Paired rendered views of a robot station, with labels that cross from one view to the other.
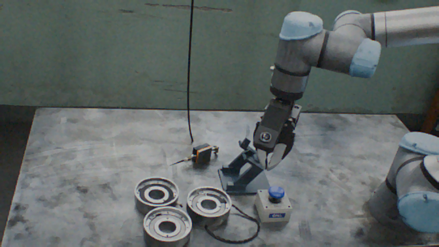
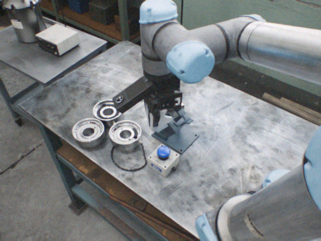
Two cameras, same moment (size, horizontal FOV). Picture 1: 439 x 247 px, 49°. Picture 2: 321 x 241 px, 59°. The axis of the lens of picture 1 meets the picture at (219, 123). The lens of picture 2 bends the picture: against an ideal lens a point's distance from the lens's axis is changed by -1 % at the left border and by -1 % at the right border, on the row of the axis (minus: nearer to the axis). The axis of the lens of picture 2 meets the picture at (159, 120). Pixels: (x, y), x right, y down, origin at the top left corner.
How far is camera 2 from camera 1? 0.82 m
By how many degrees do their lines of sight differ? 43
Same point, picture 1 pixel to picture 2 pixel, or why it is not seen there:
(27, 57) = (202, 17)
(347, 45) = (169, 41)
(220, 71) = not seen: outside the picture
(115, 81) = not seen: hidden behind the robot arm
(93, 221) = (71, 108)
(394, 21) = (258, 34)
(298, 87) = (150, 70)
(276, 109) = (142, 82)
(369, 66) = (176, 70)
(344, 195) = (235, 191)
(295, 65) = (144, 47)
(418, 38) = (274, 64)
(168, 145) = not seen: hidden behind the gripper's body
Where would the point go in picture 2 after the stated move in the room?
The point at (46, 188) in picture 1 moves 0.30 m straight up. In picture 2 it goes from (75, 82) to (57, 12)
